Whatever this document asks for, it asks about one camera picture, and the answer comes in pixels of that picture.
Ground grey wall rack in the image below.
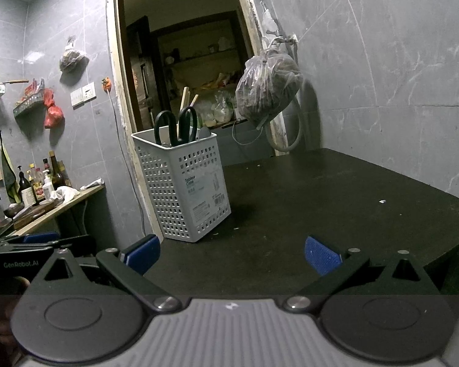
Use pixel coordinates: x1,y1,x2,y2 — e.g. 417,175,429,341
13,79,45,118

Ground green hanging cloth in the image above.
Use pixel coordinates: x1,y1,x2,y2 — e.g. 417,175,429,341
0,131,21,204

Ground white perforated utensil basket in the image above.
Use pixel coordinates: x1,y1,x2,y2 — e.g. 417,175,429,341
132,126,231,243

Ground small hanging mesh bag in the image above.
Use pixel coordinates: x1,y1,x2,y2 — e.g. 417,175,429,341
58,36,85,73

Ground long wooden chopstick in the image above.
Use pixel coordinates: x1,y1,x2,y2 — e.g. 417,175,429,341
177,86,190,143

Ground orange wall hook ornament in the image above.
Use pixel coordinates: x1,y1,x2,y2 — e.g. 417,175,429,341
102,77,112,93

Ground red plastic bag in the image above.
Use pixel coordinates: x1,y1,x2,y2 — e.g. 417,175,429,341
44,89,64,129

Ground white wall switch plate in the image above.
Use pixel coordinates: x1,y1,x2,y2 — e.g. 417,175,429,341
70,82,97,108

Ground grey hose loop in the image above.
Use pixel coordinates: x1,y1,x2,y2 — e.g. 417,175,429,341
264,94,305,154

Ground wall tap fixture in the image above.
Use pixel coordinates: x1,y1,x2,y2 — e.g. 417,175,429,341
259,0,297,55

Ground dark sauce bottle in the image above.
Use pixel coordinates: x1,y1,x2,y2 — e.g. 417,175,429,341
18,166,38,207

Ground hanging plastic bag dark contents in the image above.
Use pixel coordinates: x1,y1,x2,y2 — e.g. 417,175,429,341
235,48,303,129

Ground wooden counter shelf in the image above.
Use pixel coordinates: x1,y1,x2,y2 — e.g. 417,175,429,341
10,185,105,236

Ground black slotted spatula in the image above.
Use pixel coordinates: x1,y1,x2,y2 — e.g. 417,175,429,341
197,126,211,140

